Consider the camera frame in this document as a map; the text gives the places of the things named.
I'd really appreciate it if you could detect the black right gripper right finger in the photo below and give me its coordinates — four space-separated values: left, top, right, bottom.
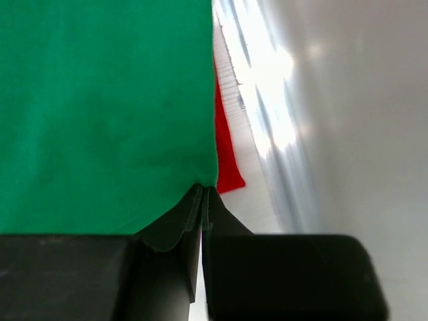
201 187 389 320

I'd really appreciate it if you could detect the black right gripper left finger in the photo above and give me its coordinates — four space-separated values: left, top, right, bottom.
1 185 203 320

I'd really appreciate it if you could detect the green t shirt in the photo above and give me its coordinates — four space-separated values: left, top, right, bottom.
1 1 218 235

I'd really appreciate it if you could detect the folded red t shirt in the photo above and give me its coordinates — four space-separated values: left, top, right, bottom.
213 60 246 194

